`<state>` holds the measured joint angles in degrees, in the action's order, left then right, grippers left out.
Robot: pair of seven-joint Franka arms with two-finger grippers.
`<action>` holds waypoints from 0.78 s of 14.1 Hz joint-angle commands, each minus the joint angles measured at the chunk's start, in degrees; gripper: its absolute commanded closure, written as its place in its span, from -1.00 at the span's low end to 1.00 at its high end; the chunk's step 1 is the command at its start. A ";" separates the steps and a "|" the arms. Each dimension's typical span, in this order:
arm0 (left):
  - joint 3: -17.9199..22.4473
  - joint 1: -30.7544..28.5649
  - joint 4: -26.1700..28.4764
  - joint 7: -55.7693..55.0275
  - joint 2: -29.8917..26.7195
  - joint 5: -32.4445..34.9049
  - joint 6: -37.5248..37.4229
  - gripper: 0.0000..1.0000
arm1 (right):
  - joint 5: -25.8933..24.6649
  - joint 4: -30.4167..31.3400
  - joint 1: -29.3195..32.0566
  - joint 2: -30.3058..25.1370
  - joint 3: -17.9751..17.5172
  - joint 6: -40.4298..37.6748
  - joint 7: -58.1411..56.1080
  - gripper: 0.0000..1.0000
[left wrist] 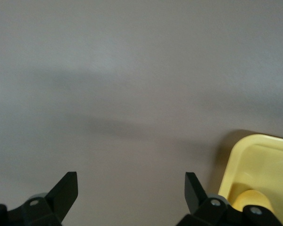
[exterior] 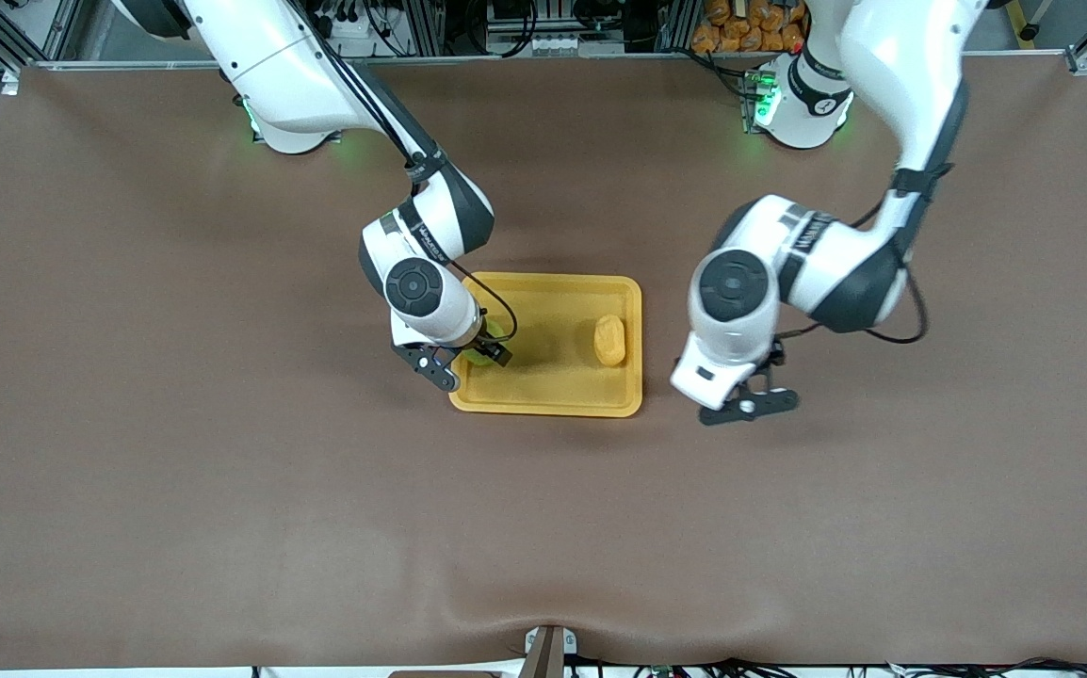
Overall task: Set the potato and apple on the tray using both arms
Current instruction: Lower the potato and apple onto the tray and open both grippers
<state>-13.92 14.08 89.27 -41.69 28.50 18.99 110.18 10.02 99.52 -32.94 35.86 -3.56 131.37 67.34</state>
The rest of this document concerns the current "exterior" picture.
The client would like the green apple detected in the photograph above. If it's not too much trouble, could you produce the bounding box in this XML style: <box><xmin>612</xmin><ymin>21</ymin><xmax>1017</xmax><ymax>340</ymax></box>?
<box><xmin>462</xmin><ymin>318</ymin><xmax>518</xmax><ymax>367</ymax></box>

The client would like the yellow potato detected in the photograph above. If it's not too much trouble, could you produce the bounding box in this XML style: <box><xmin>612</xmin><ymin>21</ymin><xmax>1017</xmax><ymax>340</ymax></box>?
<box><xmin>593</xmin><ymin>315</ymin><xmax>627</xmax><ymax>368</ymax></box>

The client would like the yellow plastic tray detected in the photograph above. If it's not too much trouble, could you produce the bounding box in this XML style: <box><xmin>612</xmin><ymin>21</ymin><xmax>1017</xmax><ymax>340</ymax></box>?
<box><xmin>448</xmin><ymin>272</ymin><xmax>643</xmax><ymax>418</ymax></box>

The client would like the large table cover mat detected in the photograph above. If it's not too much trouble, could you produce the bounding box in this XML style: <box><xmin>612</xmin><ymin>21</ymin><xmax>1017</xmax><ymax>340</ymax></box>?
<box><xmin>0</xmin><ymin>58</ymin><xmax>1087</xmax><ymax>671</ymax></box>

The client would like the white power strip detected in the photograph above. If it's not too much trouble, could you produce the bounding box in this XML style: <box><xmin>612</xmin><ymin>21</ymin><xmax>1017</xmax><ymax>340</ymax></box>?
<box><xmin>317</xmin><ymin>5</ymin><xmax>384</xmax><ymax>40</ymax></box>

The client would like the orange toy food pile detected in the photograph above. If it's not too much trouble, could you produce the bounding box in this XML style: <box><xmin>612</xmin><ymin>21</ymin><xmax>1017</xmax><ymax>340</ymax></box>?
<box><xmin>691</xmin><ymin>0</ymin><xmax>813</xmax><ymax>54</ymax></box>

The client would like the metal table clamp bracket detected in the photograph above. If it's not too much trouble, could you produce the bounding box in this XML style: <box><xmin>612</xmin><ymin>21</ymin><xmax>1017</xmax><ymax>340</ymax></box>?
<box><xmin>523</xmin><ymin>625</ymin><xmax>578</xmax><ymax>678</ymax></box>

